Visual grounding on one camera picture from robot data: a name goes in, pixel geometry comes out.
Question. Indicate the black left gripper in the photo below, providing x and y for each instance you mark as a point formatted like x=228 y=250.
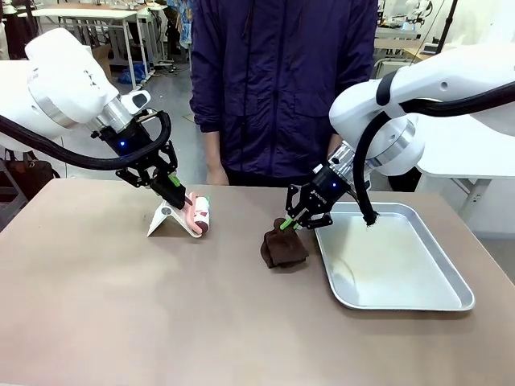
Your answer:
x=128 y=140

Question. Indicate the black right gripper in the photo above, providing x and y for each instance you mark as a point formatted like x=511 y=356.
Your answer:
x=328 y=187

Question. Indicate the brown microfiber cloth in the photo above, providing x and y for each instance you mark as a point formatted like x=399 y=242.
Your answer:
x=283 y=249

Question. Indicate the person's right forearm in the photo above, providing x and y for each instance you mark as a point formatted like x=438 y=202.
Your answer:
x=213 y=146

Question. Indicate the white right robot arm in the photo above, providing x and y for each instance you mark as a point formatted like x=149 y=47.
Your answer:
x=442 y=88

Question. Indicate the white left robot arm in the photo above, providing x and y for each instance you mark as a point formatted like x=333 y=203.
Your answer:
x=60 y=84

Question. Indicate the person's right hand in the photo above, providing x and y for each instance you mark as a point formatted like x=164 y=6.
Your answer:
x=216 y=173

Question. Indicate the white lint roller stand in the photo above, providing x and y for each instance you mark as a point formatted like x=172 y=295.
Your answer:
x=161 y=225

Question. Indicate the blue plastic bag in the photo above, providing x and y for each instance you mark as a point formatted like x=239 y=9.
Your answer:
x=134 y=74

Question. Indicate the silver metal tray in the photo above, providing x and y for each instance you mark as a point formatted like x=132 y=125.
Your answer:
x=394 y=261

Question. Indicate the cardboard box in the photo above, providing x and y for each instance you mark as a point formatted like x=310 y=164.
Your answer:
x=101 y=60

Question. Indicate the brown leather bag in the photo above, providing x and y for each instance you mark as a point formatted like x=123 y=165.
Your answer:
x=30 y=171

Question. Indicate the person in purple jacket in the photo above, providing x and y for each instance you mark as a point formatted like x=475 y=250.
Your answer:
x=281 y=80

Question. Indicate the white workshop table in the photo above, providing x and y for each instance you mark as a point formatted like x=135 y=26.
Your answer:
x=92 y=20

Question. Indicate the white side table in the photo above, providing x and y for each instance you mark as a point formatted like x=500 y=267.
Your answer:
x=466 y=161

